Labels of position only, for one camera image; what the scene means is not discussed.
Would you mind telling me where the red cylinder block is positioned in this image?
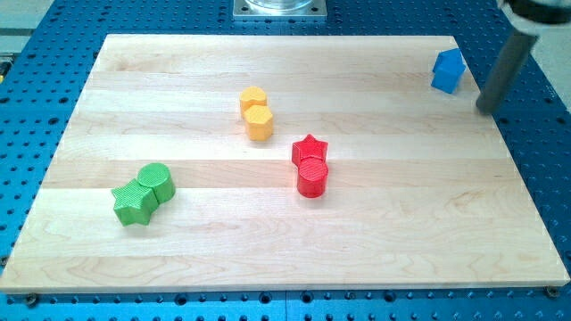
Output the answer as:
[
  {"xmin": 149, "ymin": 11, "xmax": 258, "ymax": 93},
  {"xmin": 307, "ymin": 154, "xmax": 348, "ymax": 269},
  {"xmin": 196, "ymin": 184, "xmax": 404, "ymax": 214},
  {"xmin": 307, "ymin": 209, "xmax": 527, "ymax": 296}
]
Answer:
[{"xmin": 297, "ymin": 158, "xmax": 328, "ymax": 198}]

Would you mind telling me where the robot arm end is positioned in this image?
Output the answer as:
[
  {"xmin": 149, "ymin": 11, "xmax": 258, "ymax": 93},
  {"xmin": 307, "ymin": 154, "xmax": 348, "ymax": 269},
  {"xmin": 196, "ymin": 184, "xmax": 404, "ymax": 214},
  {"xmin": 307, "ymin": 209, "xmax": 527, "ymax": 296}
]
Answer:
[{"xmin": 496, "ymin": 0, "xmax": 570, "ymax": 35}]

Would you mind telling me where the red star block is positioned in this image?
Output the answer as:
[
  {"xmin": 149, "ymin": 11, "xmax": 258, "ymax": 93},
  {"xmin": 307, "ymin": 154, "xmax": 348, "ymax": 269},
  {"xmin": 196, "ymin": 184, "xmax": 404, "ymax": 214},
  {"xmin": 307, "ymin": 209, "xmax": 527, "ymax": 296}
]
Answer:
[{"xmin": 292, "ymin": 134, "xmax": 328, "ymax": 168}]

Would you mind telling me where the green star block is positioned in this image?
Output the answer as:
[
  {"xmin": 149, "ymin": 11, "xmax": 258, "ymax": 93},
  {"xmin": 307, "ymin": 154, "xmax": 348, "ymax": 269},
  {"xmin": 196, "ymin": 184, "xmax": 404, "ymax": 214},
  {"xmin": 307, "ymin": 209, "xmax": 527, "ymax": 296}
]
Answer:
[{"xmin": 112, "ymin": 179, "xmax": 159, "ymax": 226}]

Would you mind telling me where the yellow hexagon block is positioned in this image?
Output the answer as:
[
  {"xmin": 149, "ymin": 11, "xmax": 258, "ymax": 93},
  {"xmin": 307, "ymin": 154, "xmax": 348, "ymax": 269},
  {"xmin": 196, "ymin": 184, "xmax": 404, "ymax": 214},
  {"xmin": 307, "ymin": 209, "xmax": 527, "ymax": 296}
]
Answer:
[{"xmin": 244, "ymin": 105, "xmax": 273, "ymax": 141}]

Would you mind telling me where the yellow heart block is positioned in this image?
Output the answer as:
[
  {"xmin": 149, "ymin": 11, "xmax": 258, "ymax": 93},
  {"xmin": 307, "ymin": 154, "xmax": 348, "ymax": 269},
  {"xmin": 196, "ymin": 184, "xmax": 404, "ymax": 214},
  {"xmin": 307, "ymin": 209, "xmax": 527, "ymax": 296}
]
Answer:
[{"xmin": 239, "ymin": 86, "xmax": 268, "ymax": 117}]

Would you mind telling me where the wooden board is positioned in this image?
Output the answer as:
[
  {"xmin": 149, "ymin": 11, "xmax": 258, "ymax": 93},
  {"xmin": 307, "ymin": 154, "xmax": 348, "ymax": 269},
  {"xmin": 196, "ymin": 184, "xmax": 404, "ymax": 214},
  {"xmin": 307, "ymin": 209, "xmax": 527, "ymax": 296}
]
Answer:
[{"xmin": 1, "ymin": 34, "xmax": 569, "ymax": 293}]

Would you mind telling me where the green cylinder block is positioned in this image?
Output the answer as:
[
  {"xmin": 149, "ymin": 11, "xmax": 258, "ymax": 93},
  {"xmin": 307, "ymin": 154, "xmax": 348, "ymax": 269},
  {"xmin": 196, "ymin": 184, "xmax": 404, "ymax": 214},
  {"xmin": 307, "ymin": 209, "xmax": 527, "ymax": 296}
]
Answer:
[{"xmin": 137, "ymin": 162, "xmax": 176, "ymax": 204}]

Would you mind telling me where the blue pentagon block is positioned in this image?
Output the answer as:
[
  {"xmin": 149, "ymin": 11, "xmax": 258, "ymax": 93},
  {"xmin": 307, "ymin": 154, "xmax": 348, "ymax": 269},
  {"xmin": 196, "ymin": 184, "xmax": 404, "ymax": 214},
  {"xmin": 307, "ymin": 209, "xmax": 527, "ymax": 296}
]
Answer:
[{"xmin": 431, "ymin": 48, "xmax": 466, "ymax": 94}]

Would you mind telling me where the grey pusher rod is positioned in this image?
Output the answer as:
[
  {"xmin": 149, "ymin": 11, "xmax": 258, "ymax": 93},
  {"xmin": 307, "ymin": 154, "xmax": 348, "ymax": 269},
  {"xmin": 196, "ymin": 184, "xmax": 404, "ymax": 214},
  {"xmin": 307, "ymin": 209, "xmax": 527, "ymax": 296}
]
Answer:
[{"xmin": 476, "ymin": 29, "xmax": 539, "ymax": 115}]

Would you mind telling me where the left board clamp screw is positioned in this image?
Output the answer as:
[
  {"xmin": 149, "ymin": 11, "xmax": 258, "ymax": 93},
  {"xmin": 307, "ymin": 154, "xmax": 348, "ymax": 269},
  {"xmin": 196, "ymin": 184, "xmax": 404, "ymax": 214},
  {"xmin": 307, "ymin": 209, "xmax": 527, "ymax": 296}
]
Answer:
[{"xmin": 23, "ymin": 293, "xmax": 39, "ymax": 308}]

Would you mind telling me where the board clamp screw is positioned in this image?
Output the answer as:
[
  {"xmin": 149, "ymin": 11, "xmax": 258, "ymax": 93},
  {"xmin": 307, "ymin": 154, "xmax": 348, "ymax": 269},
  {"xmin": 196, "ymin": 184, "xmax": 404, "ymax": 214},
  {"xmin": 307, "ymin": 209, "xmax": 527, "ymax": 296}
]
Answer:
[
  {"xmin": 23, "ymin": 293, "xmax": 39, "ymax": 308},
  {"xmin": 543, "ymin": 286, "xmax": 560, "ymax": 299}
]

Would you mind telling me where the right board clamp screw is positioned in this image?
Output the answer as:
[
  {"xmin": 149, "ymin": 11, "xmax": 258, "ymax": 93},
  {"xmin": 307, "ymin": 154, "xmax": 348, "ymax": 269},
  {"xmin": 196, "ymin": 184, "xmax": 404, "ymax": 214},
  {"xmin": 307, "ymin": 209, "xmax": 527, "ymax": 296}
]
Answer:
[{"xmin": 543, "ymin": 286, "xmax": 560, "ymax": 299}]

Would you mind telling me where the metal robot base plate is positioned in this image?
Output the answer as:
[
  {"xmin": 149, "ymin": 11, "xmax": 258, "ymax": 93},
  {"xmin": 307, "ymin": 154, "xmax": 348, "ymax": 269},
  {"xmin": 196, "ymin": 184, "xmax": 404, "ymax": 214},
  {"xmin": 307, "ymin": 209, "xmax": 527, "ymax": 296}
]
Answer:
[{"xmin": 233, "ymin": 0, "xmax": 327, "ymax": 19}]

